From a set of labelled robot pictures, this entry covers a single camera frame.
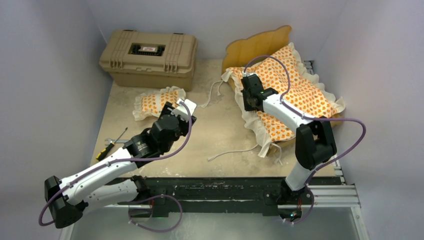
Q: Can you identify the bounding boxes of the orange patterned white blanket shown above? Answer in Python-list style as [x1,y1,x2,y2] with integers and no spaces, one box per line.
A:
[218,42,346,158]

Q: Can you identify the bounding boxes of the wooden pet bed frame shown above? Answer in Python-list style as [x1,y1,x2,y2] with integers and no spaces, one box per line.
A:
[222,25,342,154]

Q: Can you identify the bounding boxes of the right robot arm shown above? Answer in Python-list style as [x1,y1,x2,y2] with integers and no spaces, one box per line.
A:
[241,73,337,204]

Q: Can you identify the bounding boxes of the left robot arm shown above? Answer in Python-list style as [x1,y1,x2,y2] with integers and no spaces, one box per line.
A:
[38,99,197,229]

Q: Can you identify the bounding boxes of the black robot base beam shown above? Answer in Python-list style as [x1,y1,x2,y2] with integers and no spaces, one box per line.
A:
[109,176,314,218]

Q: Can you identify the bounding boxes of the small orange patterned pillow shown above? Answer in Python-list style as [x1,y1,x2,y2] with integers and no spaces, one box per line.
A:
[132,86,186,122]

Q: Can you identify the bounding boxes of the silver open-end wrench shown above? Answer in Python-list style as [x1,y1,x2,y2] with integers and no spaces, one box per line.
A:
[104,138,128,146]

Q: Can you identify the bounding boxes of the yellow black screwdriver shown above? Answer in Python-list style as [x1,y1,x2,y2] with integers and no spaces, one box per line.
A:
[95,127,128,161]

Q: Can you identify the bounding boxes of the tan plastic tool case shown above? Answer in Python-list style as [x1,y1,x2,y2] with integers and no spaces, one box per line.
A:
[99,30,198,92]

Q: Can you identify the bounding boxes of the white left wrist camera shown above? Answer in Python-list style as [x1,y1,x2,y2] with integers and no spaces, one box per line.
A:
[171,98,197,122]

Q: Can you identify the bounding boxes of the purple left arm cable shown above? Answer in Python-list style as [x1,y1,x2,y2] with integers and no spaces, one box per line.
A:
[38,101,193,233]

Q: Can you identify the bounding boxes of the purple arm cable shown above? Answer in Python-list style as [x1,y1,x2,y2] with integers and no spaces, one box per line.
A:
[243,55,367,225]
[38,101,193,233]

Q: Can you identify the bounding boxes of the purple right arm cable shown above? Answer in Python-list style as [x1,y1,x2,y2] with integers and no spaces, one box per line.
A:
[243,55,367,225]

